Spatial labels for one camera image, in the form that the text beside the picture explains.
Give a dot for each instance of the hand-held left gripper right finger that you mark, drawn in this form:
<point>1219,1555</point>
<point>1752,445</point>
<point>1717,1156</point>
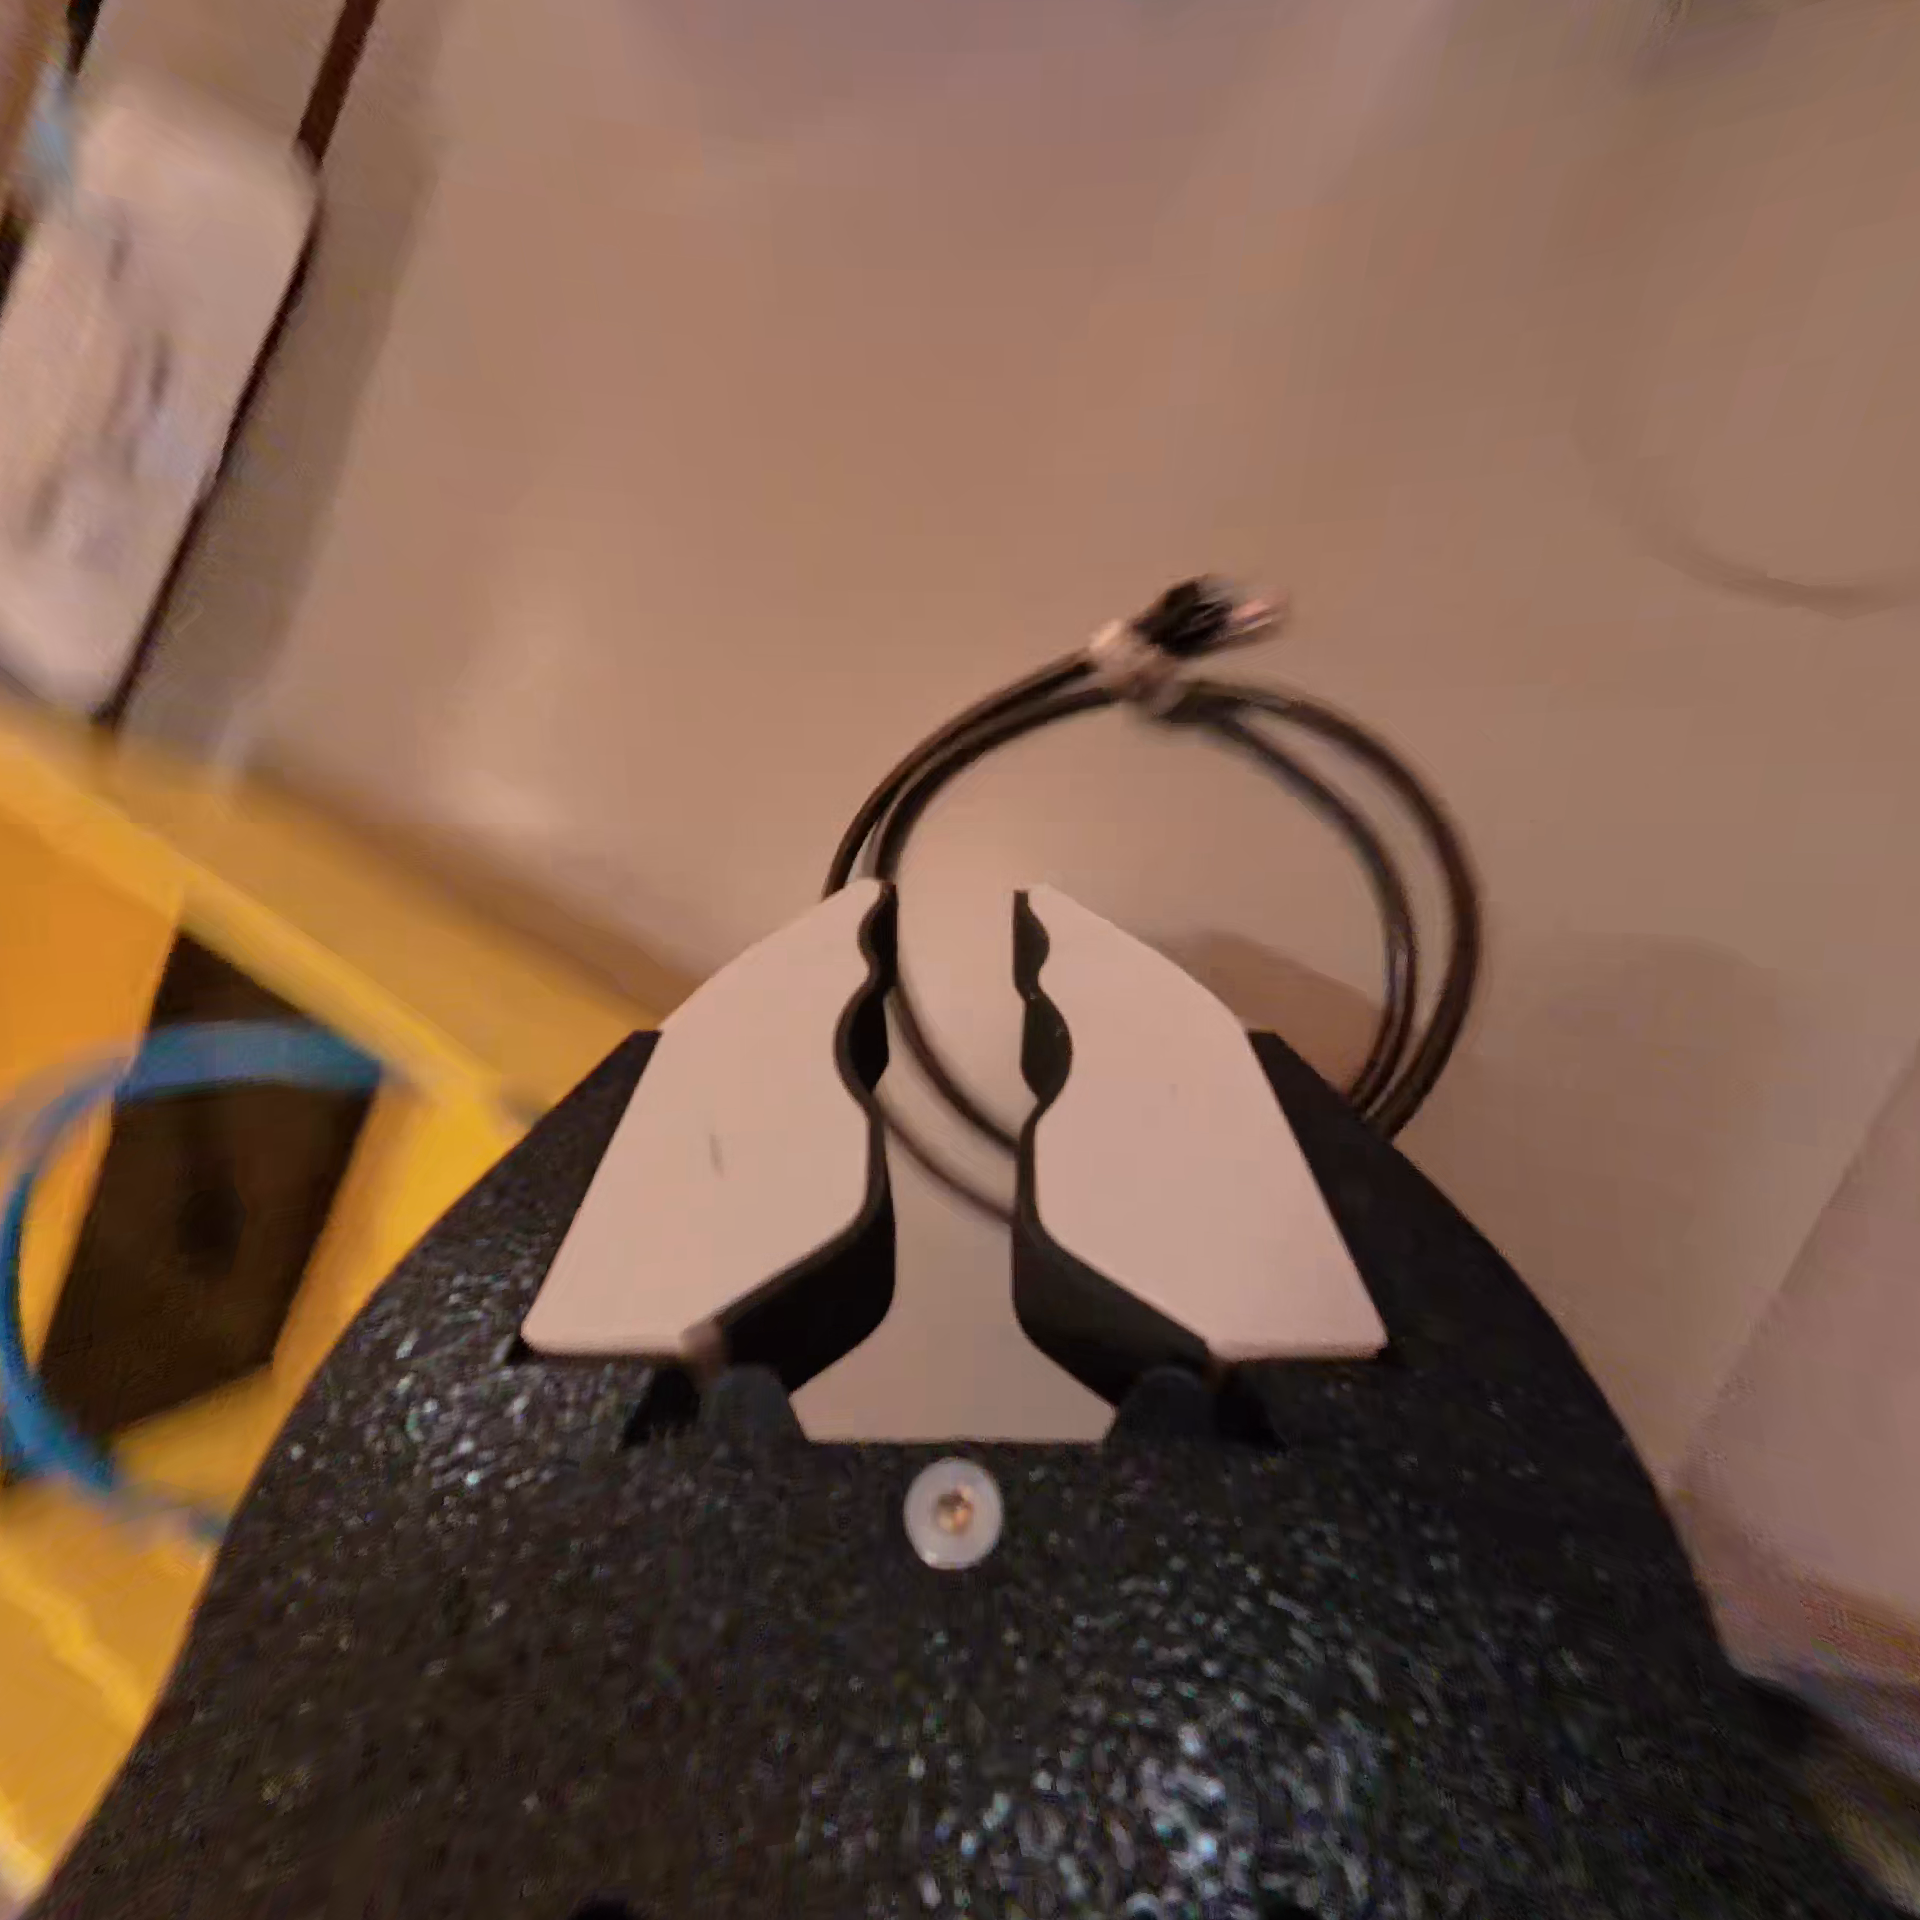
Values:
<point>1184,1184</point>

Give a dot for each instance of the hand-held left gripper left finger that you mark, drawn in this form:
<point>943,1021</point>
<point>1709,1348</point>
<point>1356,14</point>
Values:
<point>733,1172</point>

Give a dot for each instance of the grey desk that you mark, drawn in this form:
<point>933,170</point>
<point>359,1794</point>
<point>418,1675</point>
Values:
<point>900,451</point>

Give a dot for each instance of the yellow plastic bin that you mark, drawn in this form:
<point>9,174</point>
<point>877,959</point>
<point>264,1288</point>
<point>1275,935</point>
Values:
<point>376,931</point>

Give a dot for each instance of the white power adapter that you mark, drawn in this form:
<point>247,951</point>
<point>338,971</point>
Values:
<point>136,376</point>

